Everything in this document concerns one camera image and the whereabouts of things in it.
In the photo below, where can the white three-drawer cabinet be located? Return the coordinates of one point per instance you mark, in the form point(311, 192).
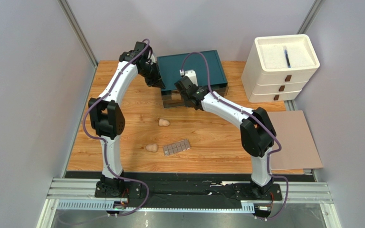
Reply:
point(266, 77)

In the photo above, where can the dark blue pen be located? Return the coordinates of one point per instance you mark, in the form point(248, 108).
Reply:
point(287, 56)

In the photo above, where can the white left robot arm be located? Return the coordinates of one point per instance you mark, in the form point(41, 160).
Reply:
point(108, 120)

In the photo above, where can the pink flat board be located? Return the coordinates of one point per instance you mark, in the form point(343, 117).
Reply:
point(298, 147)

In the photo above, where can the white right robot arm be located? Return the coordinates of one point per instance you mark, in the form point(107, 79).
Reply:
point(256, 130)

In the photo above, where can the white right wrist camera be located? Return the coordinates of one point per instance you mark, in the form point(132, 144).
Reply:
point(190, 74)

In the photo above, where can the black table edge rail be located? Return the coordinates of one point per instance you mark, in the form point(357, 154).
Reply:
point(168, 190)

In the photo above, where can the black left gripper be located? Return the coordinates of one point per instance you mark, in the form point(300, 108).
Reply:
point(157, 80)

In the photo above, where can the beige makeup sponge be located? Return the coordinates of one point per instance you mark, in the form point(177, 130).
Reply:
point(152, 147)
point(163, 122)

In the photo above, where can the teal drawer organizer box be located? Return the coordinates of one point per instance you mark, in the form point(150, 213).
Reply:
point(170, 66)

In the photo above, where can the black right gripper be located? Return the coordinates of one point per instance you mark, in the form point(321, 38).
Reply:
point(182, 86)

